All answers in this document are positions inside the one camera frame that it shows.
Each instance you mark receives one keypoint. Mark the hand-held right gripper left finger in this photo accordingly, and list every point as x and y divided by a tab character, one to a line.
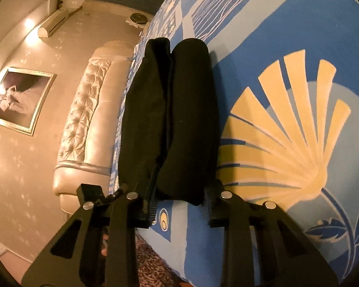
149	206

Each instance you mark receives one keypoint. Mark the white air conditioner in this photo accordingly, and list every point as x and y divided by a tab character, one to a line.
52	22

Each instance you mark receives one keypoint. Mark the dark pants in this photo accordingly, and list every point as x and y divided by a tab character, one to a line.
167	110

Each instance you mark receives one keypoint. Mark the blue patterned bed sheet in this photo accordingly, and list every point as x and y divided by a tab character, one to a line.
257	50

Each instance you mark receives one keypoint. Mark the gold-framed wall picture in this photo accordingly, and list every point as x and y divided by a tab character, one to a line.
18	98

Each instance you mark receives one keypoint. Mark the cream tufted headboard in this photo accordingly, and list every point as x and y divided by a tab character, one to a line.
86	125

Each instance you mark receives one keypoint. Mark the brown patterned rug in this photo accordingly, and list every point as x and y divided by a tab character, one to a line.
155	266

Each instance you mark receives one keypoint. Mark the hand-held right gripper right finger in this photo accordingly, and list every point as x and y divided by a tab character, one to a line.
211	212

